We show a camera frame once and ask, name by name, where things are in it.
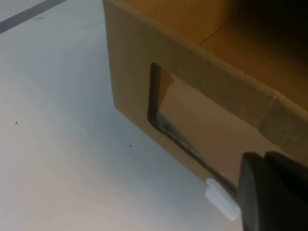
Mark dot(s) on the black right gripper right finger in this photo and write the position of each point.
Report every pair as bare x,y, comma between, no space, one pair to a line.
291,173

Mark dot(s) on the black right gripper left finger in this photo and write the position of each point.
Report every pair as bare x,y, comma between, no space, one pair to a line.
262,197

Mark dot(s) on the brown cardboard windowed shoe box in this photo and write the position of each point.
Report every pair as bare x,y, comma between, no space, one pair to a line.
134,72

